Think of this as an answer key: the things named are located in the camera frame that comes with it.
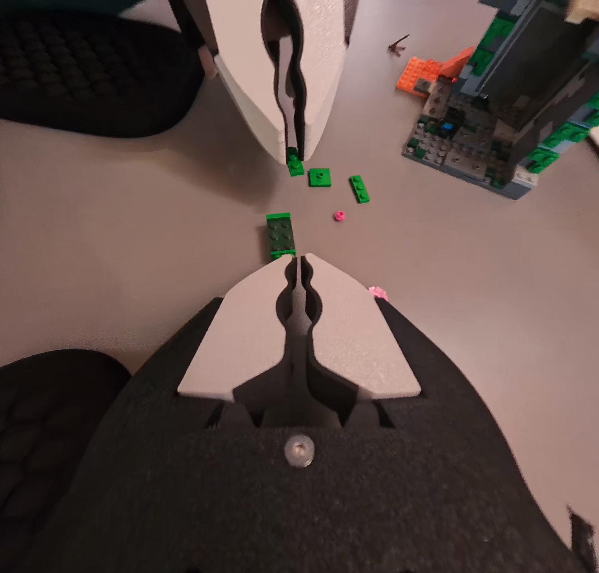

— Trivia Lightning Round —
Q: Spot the green toy brick assembly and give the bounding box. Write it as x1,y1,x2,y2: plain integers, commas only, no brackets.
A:
265,212,297,261

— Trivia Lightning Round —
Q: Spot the toy brick building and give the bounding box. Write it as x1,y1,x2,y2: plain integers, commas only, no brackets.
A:
396,0,599,201

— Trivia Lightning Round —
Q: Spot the grey desk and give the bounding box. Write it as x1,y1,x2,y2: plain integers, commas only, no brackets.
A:
0,0,599,555

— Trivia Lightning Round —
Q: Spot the black textured wrist rest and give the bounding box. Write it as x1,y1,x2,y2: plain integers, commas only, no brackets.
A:
0,9,205,139
0,348,133,573

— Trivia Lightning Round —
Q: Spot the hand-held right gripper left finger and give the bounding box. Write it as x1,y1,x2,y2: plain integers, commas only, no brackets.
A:
177,255,299,426

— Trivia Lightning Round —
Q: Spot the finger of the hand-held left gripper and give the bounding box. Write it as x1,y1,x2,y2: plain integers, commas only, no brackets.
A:
280,0,348,162
199,0,288,166

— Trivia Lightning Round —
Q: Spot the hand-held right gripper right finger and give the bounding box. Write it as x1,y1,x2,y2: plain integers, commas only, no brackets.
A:
299,253,423,428

